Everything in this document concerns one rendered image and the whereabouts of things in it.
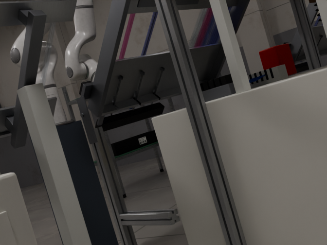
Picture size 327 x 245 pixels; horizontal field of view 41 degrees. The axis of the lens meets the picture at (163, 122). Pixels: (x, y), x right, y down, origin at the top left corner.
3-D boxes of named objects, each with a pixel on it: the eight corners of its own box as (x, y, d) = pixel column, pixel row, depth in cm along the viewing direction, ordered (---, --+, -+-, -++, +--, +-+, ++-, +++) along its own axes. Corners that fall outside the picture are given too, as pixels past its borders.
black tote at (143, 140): (117, 155, 393) (114, 144, 393) (106, 158, 406) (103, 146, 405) (161, 139, 432) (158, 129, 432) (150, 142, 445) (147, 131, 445)
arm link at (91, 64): (91, 69, 180) (109, 67, 186) (73, 53, 186) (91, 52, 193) (87, 86, 184) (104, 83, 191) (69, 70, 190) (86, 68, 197)
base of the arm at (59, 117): (27, 135, 205) (15, 97, 205) (56, 128, 221) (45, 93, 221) (54, 126, 195) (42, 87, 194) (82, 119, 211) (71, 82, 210)
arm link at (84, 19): (66, 5, 173) (76, 81, 178) (98, 5, 184) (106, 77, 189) (53, 8, 179) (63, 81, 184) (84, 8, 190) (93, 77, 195)
